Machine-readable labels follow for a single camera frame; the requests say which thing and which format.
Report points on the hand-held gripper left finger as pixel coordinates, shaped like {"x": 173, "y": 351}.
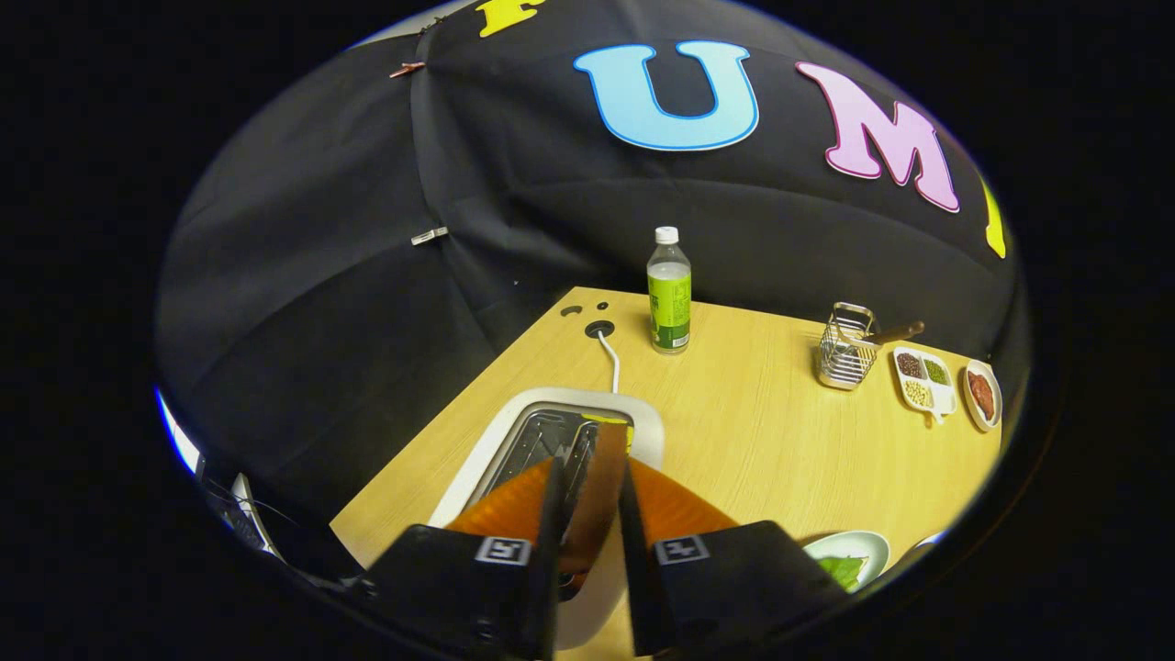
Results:
{"x": 441, "y": 578}

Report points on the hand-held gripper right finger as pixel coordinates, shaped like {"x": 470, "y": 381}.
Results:
{"x": 734, "y": 574}

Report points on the green lettuce leaf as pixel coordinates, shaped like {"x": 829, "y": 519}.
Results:
{"x": 844, "y": 569}

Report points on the toasted bread slice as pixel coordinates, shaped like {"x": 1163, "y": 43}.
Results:
{"x": 597, "y": 496}

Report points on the white toaster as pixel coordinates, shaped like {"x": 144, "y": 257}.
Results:
{"x": 477, "y": 468}

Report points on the pale green round plate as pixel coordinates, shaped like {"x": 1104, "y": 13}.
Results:
{"x": 854, "y": 543}

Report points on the black backdrop cloth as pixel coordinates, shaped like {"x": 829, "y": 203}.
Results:
{"x": 367, "y": 321}

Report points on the white divided bean dish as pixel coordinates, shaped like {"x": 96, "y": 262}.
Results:
{"x": 927, "y": 384}

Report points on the green label water bottle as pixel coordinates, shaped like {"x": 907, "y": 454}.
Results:
{"x": 669, "y": 303}

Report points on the round white meat plate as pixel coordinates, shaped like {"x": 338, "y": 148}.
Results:
{"x": 971, "y": 418}

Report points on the brown meat piece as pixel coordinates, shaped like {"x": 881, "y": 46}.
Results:
{"x": 981, "y": 393}

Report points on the silver cloth clip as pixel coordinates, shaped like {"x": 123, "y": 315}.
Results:
{"x": 430, "y": 236}

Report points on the red cloth clip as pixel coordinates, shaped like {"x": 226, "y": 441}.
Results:
{"x": 407, "y": 69}

